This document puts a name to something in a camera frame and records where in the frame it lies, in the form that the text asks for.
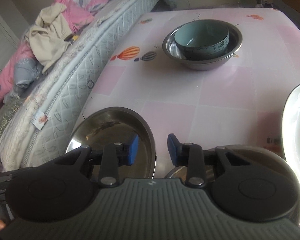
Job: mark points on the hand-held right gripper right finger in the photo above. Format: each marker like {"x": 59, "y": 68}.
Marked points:
{"x": 173, "y": 150}

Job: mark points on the white panelled door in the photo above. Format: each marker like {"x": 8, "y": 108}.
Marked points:
{"x": 2, "y": 42}

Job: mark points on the white printed ceramic plate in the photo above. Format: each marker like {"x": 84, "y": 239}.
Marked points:
{"x": 296, "y": 130}

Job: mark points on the beige garment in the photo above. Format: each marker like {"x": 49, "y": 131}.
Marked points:
{"x": 50, "y": 40}

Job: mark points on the small steel plate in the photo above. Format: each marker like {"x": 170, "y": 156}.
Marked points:
{"x": 107, "y": 130}

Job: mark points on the large steel plate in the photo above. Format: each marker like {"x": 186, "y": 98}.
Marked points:
{"x": 261, "y": 155}

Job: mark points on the white quilted mattress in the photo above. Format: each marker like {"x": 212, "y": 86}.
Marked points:
{"x": 70, "y": 87}

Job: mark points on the small steel bowl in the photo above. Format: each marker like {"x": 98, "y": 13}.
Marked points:
{"x": 170, "y": 47}

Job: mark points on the teal ceramic bowl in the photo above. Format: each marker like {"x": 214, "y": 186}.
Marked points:
{"x": 202, "y": 40}

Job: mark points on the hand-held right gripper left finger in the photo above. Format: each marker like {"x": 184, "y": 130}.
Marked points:
{"x": 132, "y": 150}

